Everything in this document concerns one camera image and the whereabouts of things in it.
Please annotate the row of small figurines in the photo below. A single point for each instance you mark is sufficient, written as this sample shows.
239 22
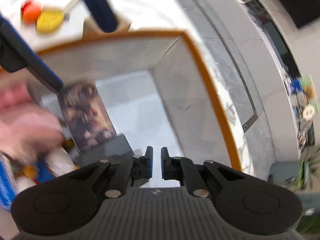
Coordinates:
302 110

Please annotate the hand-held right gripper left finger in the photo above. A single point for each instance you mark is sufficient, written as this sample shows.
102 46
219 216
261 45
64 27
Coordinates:
150 163

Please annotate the painted-cover picture book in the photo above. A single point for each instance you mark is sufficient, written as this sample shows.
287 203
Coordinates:
86 115

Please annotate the orange-rimmed white cardboard box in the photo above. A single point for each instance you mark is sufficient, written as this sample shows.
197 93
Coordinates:
180 85

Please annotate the green potted plant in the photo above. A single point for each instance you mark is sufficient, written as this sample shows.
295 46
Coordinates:
308 172

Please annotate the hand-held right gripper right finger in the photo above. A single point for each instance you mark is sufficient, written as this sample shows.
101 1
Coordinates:
163 163

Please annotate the white marble bench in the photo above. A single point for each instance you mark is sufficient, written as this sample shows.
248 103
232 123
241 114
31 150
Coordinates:
270 55

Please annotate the black television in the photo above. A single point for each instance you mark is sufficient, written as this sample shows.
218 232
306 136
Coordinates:
297 2

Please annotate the orange crochet ball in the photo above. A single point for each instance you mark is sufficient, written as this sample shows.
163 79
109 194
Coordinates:
30 12

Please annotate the blue box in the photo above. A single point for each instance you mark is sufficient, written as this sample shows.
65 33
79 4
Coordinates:
6 185

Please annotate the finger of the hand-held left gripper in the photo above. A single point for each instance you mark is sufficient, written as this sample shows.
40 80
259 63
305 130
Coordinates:
97 5
37 60

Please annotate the blue doll figure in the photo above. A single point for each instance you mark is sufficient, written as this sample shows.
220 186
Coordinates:
31 172

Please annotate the brown cardboard cube box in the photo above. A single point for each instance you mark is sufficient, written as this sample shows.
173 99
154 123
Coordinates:
123 27

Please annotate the grey trash bin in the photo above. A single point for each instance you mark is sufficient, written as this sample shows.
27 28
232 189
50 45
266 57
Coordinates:
282 173

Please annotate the dark grey gift box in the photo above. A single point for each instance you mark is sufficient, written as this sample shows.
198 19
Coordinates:
110 148

